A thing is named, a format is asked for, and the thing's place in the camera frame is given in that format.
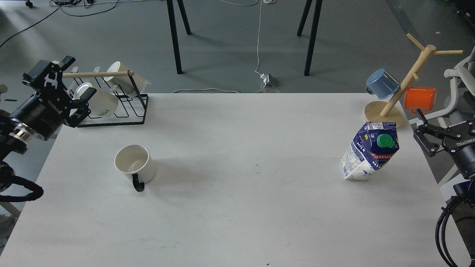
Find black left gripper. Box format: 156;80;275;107
10;56;97;140

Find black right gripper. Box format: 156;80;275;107
413;109;475;180

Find blue milk carton green cap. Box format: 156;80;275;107
341;122;399;181

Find white mug with black handle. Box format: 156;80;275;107
114;144;157;192

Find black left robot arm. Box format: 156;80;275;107
0;56;96;202

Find orange cup on stand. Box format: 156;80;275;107
403;86;437;114

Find blue cup on stand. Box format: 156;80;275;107
365;68;400;100

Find white mug on rack front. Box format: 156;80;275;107
88;88;118;118

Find white mug on rack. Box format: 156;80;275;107
104;61;150;98
88;88;118;118

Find white office chair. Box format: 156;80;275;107
424;49;475;128

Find wooden mug tree stand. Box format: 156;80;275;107
363;33;463;126

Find white mug on rack back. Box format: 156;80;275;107
104;61;150;98

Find black table legs left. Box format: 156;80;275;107
166;0;192;75

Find black table legs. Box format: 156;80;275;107
166;0;192;75
297;0;323;76

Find black table legs right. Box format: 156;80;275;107
297;0;323;76

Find grey power adapter on floor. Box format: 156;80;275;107
260;74;278;88

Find black wire mug rack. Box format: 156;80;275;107
62;68;149;128

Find black cable on floor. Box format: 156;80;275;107
0;0;120;49

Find white cable on floor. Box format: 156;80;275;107
173;0;276;93

